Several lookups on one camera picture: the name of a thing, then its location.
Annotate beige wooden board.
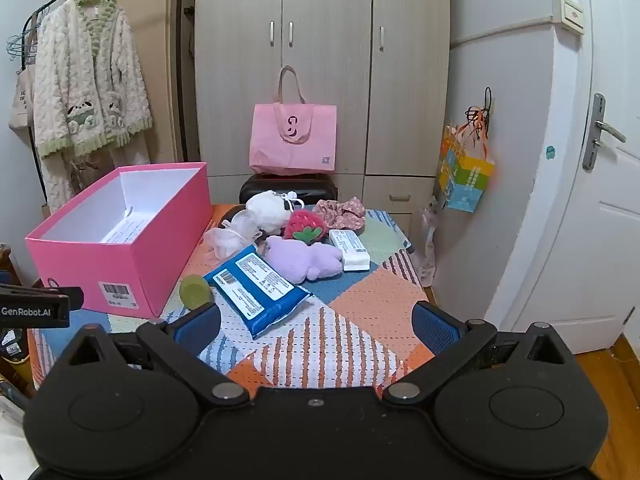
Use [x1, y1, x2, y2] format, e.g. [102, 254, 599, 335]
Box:
[67, 0, 197, 167]

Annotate pink floral scrunchie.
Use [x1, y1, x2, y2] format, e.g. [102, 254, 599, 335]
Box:
[312, 196, 369, 235]

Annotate brown paper bag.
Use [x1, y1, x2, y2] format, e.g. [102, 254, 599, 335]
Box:
[69, 152, 117, 196]

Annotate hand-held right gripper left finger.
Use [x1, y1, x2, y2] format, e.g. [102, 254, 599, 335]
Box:
[61, 302, 251, 411]

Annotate colourful paper gift bag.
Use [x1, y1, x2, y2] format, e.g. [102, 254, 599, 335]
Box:
[433, 87, 497, 214]

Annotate black clothes rack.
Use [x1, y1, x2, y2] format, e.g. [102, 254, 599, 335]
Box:
[20, 0, 201, 211]

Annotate blue wet wipes pack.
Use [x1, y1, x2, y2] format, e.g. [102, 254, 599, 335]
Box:
[203, 245, 314, 340]

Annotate wire clothes hangers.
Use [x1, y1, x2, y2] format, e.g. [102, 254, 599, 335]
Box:
[7, 10, 40, 63]

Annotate cream and green fleece robe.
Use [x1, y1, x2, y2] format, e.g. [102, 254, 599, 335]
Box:
[32, 0, 154, 212]

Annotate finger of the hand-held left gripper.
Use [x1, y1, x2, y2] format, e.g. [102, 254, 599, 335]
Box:
[30, 282, 84, 311]

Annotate white mesh bath sponge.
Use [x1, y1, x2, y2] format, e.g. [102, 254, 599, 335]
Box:
[202, 210, 264, 262]

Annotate white soap packet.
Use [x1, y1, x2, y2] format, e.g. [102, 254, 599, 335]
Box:
[328, 229, 372, 272]

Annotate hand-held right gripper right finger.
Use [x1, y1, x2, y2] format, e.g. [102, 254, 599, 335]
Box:
[381, 301, 577, 409]

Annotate white plastic bag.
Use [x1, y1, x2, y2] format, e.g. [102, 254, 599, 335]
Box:
[420, 200, 442, 287]

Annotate red strawberry plush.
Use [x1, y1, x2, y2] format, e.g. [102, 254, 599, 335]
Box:
[281, 210, 326, 247]

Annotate green round sponge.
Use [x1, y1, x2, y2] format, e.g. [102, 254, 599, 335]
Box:
[180, 275, 214, 310]

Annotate cream wall switch box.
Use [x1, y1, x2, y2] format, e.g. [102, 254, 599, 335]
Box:
[551, 0, 587, 36]

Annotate patchwork tablecloth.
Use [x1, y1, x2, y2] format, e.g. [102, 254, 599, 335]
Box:
[27, 204, 437, 397]

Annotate white door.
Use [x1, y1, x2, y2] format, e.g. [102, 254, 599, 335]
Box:
[480, 0, 640, 357]

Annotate black suitcase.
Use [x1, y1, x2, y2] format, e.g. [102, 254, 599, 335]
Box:
[239, 174, 339, 207]

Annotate metal door handle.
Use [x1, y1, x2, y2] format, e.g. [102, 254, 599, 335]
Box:
[582, 92, 627, 171]

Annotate white plush toy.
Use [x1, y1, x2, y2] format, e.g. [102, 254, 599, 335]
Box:
[245, 190, 305, 224]

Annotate white printed paper sheet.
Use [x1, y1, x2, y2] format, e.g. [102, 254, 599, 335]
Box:
[100, 205, 151, 245]

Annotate beige wooden wardrobe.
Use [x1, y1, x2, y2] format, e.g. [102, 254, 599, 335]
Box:
[194, 0, 451, 217]

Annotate pink cardboard box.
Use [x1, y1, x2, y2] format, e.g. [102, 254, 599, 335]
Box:
[25, 161, 212, 319]

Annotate cream canvas tote bag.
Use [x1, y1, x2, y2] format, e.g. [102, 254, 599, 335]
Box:
[9, 64, 39, 147]

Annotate purple plush toy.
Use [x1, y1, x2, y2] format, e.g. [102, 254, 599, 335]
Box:
[263, 235, 345, 282]

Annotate pink tote bag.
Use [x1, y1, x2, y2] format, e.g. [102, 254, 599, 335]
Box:
[249, 66, 338, 177]

